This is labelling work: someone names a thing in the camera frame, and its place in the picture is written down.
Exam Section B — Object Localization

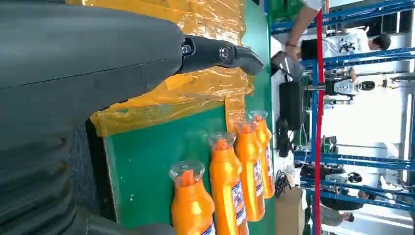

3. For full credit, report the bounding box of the person's left hand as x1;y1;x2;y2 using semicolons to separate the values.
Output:
284;44;303;61

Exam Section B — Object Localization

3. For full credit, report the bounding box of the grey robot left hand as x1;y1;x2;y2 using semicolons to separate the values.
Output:
0;0;265;145

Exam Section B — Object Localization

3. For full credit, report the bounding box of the orange drink bottle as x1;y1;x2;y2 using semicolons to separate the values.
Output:
168;160;217;235
207;132;250;235
234;119;266;223
248;109;276;199

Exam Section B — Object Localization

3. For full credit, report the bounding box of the black tablet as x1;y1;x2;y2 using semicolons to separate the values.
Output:
272;51;306;84

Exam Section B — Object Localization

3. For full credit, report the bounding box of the green crate stack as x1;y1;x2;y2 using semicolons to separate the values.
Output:
270;0;304;22

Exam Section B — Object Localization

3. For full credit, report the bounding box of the seated person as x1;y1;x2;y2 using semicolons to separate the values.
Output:
284;0;326;61

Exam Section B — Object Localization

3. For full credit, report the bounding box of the black case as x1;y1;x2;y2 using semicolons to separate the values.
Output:
279;81;306;131

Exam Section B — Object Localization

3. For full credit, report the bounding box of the background person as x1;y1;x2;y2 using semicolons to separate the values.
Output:
324;27;392;59
319;202;356;228

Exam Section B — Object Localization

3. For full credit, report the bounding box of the background robot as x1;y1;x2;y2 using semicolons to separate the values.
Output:
324;77;377;98

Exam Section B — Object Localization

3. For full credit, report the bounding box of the red pole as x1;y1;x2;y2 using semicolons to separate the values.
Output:
313;9;325;235

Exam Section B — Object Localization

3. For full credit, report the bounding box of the yellow plastic sheet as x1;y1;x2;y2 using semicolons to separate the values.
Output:
66;0;255;138

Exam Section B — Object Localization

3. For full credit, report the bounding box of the white plastic bag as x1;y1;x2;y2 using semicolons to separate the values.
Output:
281;158;303;183

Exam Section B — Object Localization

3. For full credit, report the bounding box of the green table mat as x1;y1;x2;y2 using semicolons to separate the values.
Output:
103;0;277;235

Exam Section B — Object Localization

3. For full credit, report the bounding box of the blue metal shelf rack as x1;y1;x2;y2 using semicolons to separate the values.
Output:
264;0;415;235

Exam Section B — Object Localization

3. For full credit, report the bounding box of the cardboard box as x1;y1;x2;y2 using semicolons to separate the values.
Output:
276;187;307;235

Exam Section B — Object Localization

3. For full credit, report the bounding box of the black device with cables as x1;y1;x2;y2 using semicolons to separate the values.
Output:
276;118;292;159

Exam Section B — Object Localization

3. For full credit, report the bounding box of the black cable bundle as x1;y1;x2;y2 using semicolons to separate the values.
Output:
275;170;293;199

